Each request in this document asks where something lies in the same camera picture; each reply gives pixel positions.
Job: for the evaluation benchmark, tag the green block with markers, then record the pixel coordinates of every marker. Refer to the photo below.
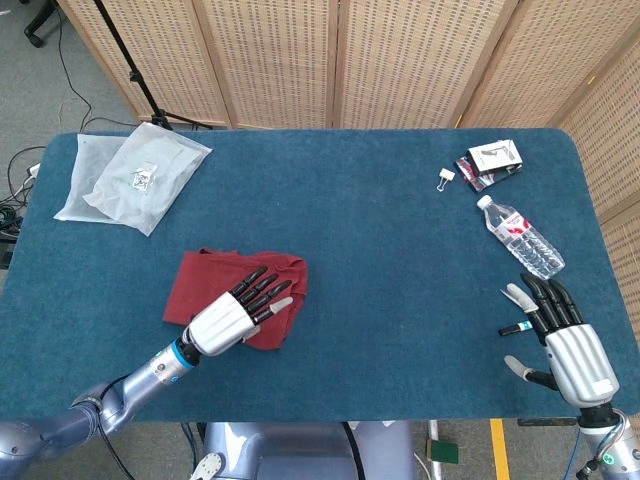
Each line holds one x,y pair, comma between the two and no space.
442,451

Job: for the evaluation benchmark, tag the empty frosted plastic bag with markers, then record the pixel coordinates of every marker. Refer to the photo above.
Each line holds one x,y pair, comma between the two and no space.
82,170

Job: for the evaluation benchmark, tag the blue grey robot torso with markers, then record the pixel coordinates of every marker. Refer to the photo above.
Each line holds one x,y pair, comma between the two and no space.
300,450

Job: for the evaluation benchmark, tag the clear plastic water bottle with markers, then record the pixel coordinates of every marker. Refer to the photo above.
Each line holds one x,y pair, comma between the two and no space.
522,237

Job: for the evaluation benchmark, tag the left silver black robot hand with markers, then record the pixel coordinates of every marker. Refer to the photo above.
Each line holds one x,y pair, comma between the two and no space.
220,325

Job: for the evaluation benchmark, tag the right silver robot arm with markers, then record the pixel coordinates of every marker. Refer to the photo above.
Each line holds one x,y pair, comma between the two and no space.
607,440

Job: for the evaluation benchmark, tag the black teal marker pen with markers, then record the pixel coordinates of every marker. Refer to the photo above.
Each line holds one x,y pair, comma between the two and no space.
512,329

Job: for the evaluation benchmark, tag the white binder clip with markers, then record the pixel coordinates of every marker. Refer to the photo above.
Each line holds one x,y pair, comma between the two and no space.
446,176

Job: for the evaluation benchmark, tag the white and black box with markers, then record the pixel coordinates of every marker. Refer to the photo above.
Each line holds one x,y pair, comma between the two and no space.
492,154

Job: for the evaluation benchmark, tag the red t-shirt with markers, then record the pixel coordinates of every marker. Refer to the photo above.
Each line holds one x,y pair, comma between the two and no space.
200,285

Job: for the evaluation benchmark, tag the black tripod stand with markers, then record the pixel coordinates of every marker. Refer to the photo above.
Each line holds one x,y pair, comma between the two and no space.
135,77

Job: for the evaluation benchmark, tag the white pole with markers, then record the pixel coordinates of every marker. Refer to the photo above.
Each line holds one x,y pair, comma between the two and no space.
434,435

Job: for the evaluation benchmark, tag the dark red blue box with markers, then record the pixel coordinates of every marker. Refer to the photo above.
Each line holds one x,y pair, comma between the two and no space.
469,176

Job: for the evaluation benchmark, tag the black office chair base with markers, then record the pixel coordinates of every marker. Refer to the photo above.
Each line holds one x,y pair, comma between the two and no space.
37,20

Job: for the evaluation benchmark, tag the white power strip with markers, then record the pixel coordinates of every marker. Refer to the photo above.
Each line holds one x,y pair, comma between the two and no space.
33,171

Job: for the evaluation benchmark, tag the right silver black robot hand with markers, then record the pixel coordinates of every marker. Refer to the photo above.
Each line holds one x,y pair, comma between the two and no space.
580,360

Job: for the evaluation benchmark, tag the wooden woven folding screen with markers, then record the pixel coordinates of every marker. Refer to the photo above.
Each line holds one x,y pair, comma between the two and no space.
400,60

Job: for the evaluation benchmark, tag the frosted bag with white garment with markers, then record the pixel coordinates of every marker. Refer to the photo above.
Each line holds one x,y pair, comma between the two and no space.
150,175

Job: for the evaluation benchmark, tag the blue carpet table cover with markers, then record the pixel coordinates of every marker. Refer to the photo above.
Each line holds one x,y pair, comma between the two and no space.
375,250

